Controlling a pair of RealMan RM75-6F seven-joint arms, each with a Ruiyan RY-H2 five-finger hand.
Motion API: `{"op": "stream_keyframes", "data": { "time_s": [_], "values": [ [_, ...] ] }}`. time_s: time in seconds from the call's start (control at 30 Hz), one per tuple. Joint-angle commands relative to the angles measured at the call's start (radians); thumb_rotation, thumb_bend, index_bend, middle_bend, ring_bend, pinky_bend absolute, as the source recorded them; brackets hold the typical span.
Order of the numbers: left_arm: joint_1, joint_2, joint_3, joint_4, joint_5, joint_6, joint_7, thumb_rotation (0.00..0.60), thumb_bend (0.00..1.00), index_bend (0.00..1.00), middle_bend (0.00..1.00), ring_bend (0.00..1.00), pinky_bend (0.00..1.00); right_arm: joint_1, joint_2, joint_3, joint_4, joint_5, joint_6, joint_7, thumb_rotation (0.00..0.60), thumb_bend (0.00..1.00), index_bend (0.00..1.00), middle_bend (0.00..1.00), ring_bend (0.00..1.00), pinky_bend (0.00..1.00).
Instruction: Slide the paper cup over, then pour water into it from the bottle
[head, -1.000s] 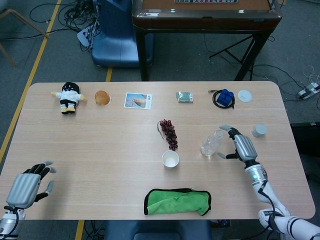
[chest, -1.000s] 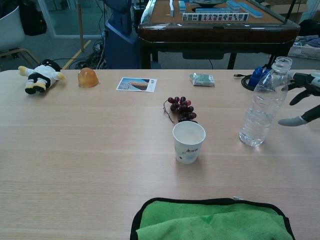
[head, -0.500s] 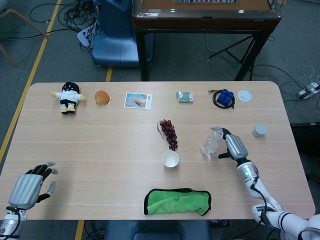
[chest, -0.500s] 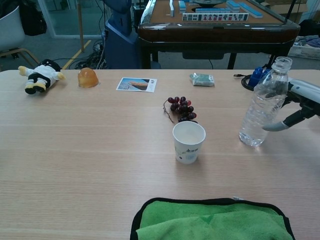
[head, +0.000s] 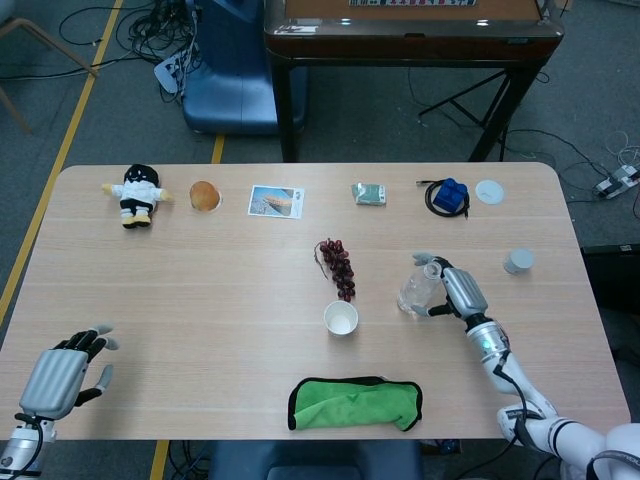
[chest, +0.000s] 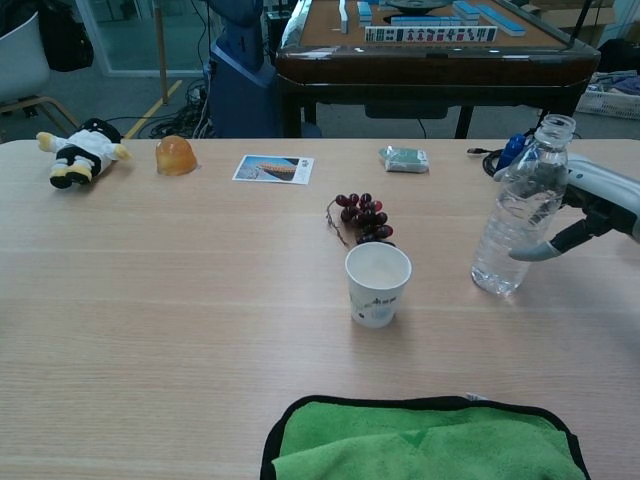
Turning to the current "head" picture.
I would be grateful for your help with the white round lid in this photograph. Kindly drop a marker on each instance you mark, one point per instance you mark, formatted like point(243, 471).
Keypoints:
point(490, 192)

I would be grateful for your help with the black box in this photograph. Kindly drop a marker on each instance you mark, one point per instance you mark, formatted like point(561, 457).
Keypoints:
point(615, 275)

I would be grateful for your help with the blue toy block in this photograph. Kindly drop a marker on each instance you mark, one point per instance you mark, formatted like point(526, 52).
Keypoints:
point(450, 195)

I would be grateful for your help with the green cloth with black edge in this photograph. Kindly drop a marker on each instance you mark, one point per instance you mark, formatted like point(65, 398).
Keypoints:
point(350, 407)

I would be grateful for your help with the photo postcard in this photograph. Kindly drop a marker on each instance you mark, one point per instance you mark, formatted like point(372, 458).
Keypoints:
point(275, 201)

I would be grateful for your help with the black metal stand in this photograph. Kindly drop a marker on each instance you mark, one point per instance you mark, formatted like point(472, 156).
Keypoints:
point(470, 107)

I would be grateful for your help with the grey floor power strip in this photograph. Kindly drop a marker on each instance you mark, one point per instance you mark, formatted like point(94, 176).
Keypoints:
point(615, 182)

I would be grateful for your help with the black and white plush doll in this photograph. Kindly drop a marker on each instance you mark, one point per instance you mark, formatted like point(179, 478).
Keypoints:
point(136, 195)

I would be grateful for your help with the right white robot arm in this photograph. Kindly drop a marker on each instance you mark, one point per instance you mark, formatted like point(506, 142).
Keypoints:
point(530, 400)

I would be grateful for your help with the orange round bun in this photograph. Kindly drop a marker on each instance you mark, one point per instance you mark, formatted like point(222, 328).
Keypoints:
point(204, 195)

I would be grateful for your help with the small grey white cup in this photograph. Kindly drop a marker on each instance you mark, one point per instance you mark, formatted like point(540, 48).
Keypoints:
point(519, 261)

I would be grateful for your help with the red grape bunch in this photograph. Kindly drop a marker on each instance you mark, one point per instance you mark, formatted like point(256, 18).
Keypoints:
point(340, 272)

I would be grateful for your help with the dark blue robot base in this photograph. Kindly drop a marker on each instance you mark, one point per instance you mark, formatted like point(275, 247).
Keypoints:
point(310, 460)

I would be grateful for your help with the brown mahjong table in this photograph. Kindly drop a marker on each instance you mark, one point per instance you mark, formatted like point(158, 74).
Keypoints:
point(410, 45)

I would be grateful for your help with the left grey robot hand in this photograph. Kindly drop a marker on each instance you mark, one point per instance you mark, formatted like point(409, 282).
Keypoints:
point(52, 380)

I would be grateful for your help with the green tissue pack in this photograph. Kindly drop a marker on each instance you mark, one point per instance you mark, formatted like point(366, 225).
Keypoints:
point(369, 195)

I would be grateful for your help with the white paper cup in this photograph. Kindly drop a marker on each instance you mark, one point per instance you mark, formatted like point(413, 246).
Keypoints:
point(341, 320)

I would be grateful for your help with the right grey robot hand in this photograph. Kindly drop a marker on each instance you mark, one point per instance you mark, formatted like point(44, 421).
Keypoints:
point(465, 292)

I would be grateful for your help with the white power strip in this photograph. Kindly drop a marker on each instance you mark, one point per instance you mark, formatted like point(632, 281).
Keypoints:
point(167, 75)

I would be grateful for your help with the clear plastic water bottle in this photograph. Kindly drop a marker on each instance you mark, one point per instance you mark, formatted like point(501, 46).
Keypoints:
point(415, 292)

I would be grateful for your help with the blue machine base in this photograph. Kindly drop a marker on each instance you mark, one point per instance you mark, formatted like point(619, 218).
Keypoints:
point(230, 75)

